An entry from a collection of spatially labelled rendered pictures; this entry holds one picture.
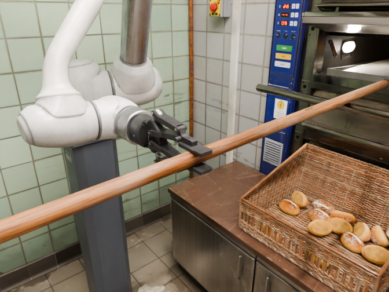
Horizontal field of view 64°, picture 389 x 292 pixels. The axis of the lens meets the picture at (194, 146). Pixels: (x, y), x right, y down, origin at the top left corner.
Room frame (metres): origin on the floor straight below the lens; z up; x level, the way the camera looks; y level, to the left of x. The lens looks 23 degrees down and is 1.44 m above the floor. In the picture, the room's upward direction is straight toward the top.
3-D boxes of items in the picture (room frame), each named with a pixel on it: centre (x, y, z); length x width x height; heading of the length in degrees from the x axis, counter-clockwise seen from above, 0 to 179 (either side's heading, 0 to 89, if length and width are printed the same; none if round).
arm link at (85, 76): (1.20, 0.43, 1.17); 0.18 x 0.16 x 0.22; 117
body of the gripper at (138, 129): (0.68, 0.10, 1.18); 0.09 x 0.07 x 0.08; 39
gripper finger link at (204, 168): (0.56, 0.00, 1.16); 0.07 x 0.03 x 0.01; 39
